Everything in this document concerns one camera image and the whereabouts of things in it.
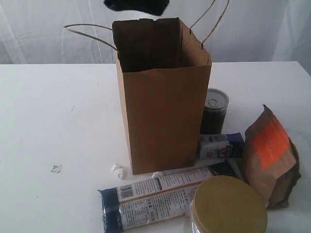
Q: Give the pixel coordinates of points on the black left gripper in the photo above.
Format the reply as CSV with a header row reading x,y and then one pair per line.
x,y
152,7

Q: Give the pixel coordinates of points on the white marshmallow candy pair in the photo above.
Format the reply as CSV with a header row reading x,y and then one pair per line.
x,y
119,171

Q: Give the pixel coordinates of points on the brown paper bag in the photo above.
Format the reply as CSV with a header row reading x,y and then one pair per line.
x,y
163,73

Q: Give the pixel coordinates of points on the white marshmallow near bag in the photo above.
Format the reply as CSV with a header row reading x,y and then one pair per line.
x,y
157,174

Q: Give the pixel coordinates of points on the dark can silver lid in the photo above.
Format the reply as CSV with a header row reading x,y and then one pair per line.
x,y
215,109

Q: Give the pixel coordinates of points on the small blue white packet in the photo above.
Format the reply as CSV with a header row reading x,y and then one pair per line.
x,y
212,146

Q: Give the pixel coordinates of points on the dark flat packet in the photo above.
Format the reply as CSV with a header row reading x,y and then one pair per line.
x,y
223,168

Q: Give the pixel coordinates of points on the torn clear tape scrap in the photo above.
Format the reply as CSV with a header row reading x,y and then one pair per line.
x,y
56,169

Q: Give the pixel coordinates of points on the blue noodle packet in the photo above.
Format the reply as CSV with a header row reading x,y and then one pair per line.
x,y
150,201

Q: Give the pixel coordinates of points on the brown pouch orange label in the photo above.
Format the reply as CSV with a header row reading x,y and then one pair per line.
x,y
270,160

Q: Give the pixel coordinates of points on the plastic jar gold lid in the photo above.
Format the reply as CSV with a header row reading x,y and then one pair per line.
x,y
224,204

